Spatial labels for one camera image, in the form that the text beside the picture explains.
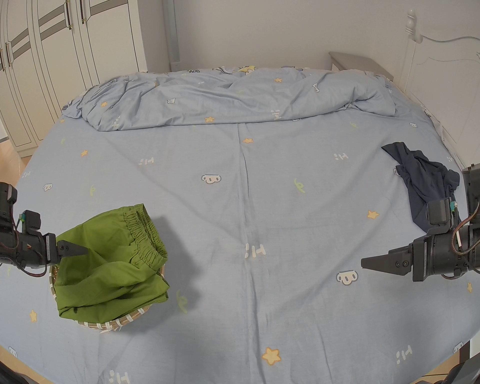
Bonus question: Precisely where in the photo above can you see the grey wall pipe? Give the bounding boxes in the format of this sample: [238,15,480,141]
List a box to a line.
[164,0,181,72]

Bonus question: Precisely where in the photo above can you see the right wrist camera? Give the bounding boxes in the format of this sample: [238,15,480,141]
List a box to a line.
[427,198,459,227]

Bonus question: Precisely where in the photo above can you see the grey bedside table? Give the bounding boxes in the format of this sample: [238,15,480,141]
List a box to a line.
[329,51,395,81]

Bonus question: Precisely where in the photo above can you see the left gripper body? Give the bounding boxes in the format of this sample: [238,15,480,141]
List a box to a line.
[17,232,58,270]

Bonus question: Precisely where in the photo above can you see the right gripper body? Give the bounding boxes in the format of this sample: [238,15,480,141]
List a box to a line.
[412,226,470,283]

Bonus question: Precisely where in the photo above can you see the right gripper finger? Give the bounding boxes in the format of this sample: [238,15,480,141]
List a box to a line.
[361,248,413,263]
[361,261,413,277]

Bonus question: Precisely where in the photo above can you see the green shorts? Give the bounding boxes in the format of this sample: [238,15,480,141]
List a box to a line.
[53,203,170,321]

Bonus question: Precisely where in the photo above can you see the dark blue garment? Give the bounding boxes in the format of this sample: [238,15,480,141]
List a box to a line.
[381,142,461,231]

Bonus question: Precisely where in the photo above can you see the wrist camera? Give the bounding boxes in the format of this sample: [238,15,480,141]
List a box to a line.
[19,211,42,236]
[427,198,459,227]

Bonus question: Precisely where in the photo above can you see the pale blue quilt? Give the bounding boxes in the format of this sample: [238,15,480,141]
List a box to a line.
[61,65,398,132]

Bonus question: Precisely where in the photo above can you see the white wardrobe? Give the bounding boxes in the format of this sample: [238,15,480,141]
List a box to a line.
[0,0,149,158]

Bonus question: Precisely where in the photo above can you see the bed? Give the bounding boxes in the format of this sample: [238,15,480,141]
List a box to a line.
[0,7,480,384]

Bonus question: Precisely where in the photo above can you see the round woven basket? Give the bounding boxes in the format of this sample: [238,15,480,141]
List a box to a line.
[49,262,167,332]

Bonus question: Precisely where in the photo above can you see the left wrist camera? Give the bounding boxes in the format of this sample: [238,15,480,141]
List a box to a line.
[19,211,42,236]

